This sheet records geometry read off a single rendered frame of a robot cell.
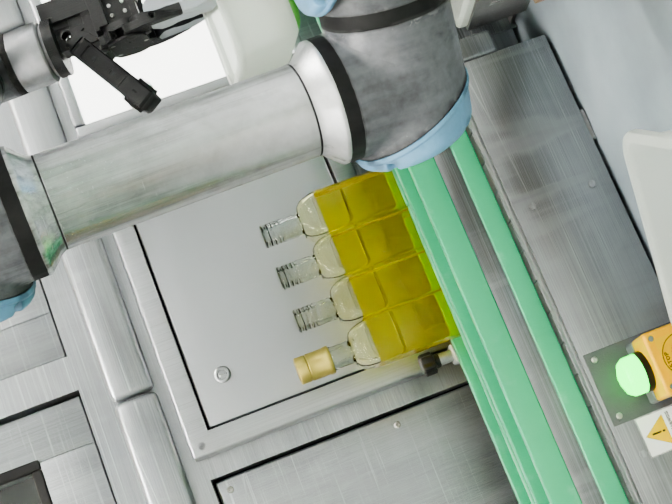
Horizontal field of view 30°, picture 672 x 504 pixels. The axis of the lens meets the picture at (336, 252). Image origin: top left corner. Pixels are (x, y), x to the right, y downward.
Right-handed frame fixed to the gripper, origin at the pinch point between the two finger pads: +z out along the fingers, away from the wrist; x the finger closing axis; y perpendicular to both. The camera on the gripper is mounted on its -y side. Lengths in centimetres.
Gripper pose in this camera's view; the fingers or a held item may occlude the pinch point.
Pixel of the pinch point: (215, 6)
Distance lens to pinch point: 151.3
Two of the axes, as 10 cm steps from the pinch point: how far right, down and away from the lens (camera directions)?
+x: 0.5, 0.8, 10.0
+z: 9.4, -3.5, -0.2
